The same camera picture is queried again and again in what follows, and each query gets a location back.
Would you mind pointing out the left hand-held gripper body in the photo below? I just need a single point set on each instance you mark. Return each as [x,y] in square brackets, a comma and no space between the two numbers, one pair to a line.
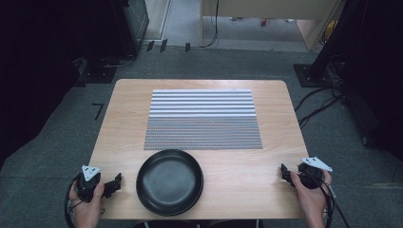
[86,186]

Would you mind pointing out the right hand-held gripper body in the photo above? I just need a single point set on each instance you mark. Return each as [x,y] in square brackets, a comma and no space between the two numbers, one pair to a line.
[312,179]

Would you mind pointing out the person's right hand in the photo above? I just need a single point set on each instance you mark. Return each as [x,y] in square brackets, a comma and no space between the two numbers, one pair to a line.
[312,199]

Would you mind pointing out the person's left hand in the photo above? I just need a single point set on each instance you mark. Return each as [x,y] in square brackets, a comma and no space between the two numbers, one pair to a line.
[87,212]

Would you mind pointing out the black round plate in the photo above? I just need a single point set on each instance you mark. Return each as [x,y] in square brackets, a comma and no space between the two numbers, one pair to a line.
[169,182]

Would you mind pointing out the striped grey white placemat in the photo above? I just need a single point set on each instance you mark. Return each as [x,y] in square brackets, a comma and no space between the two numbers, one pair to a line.
[202,120]

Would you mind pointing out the black stand base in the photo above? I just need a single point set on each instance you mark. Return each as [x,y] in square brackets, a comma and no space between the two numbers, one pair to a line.
[96,74]
[309,76]

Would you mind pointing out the dark curtain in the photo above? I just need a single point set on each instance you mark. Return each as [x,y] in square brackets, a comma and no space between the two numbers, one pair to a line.
[34,72]
[374,72]

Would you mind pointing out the yellow object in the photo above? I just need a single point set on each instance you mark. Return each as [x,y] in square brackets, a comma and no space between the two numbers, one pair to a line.
[331,30]

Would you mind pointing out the small red object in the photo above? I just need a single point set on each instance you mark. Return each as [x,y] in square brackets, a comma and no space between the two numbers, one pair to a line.
[263,22]

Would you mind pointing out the dark equipment cabinet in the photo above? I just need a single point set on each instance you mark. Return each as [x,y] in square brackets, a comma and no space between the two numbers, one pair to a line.
[136,22]

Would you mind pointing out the light wooden desk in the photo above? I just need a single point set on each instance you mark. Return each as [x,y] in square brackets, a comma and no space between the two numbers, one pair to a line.
[269,8]

